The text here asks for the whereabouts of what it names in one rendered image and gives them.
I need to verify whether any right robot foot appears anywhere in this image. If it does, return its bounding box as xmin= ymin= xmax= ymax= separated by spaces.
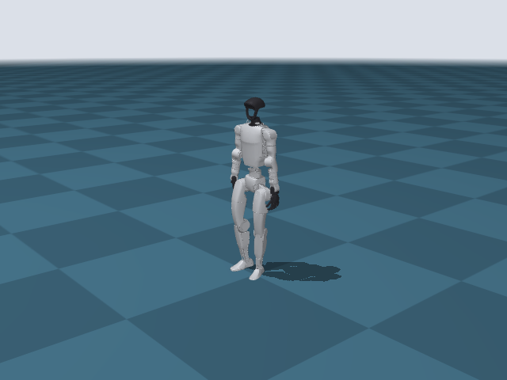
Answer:
xmin=230 ymin=258 xmax=254 ymax=272

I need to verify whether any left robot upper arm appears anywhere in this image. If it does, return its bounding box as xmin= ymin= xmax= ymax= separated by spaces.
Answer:
xmin=262 ymin=127 xmax=277 ymax=167

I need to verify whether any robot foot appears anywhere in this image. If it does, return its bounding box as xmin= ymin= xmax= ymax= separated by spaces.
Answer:
xmin=249 ymin=266 xmax=265 ymax=280
xmin=230 ymin=258 xmax=254 ymax=272

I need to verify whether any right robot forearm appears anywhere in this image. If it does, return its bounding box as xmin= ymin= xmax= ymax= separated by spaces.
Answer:
xmin=231 ymin=154 xmax=242 ymax=179

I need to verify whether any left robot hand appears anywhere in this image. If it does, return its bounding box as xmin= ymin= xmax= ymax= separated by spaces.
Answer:
xmin=266 ymin=186 xmax=279 ymax=211

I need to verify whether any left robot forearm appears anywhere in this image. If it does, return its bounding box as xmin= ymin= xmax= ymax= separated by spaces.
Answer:
xmin=268 ymin=158 xmax=280 ymax=192

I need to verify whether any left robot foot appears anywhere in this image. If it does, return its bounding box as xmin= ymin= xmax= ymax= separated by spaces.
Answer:
xmin=249 ymin=266 xmax=265 ymax=280

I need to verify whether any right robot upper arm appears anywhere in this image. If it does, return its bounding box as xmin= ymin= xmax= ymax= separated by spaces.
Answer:
xmin=232 ymin=124 xmax=242 ymax=159

